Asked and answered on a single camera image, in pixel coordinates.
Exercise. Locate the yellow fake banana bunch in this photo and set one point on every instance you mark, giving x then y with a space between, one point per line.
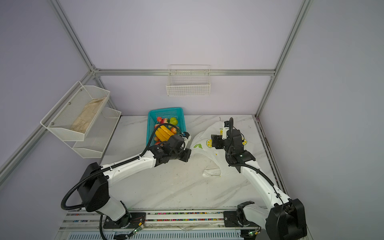
163 133

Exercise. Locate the white mesh shelf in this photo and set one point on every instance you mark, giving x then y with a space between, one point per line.
97 140
60 118

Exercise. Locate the white wire wall basket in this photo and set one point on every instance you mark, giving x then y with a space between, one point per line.
188 80

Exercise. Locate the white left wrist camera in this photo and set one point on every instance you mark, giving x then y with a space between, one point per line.
186 135

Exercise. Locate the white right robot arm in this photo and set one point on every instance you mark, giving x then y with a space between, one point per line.
283 218

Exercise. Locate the beige cloth in shelf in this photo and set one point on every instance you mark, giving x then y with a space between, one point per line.
83 121

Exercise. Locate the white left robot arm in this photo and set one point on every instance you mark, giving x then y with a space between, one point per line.
95 192

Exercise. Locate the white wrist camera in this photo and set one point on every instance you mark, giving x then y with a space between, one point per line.
186 135
224 129

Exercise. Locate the white mesh lower shelf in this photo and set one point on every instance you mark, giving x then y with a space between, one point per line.
97 140

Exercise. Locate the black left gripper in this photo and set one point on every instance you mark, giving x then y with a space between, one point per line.
187 153

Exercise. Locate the green fake pear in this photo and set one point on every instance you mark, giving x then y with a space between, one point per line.
174 121

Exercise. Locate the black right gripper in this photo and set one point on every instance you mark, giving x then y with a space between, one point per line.
216 140

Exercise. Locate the white mesh upper shelf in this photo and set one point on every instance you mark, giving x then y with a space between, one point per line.
60 118

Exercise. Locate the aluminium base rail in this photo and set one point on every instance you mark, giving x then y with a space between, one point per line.
158 225

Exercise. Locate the white lemon print plastic bag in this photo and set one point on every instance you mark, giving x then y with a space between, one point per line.
202 146

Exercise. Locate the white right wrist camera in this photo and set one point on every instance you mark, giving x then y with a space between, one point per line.
224 129

